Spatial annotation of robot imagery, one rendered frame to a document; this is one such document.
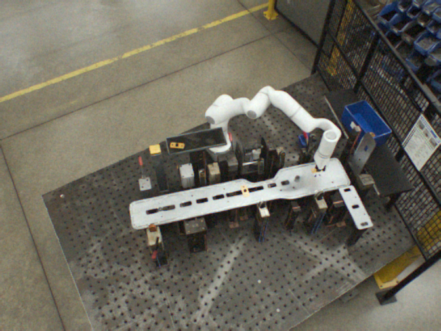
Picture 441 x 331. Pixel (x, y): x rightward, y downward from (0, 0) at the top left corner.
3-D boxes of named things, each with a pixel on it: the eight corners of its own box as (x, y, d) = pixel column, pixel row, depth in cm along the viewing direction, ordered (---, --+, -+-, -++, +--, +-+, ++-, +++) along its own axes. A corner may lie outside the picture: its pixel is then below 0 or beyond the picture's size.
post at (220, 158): (218, 194, 274) (218, 161, 241) (216, 188, 277) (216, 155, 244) (225, 192, 275) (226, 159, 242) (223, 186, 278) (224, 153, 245)
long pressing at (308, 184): (132, 235, 225) (132, 234, 224) (128, 201, 237) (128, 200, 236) (352, 186, 245) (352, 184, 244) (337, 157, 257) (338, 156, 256)
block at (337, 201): (323, 229, 260) (333, 209, 237) (316, 215, 266) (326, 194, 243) (336, 226, 261) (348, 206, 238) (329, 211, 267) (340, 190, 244)
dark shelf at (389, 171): (379, 198, 239) (381, 196, 236) (322, 95, 288) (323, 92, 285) (411, 191, 242) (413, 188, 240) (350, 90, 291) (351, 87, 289)
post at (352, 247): (348, 252, 251) (362, 233, 227) (341, 237, 257) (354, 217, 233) (357, 250, 252) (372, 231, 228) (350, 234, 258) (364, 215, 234)
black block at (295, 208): (285, 235, 257) (293, 215, 233) (280, 221, 263) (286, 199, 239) (296, 232, 258) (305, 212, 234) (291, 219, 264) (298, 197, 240)
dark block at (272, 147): (262, 185, 278) (268, 150, 244) (259, 177, 282) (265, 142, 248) (268, 184, 279) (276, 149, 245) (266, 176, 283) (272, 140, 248)
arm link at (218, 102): (207, 128, 272) (206, 106, 252) (221, 111, 281) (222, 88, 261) (221, 136, 269) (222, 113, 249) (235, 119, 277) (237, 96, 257)
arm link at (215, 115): (222, 113, 268) (209, 128, 261) (212, 99, 263) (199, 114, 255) (275, 104, 229) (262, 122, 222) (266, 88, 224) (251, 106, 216)
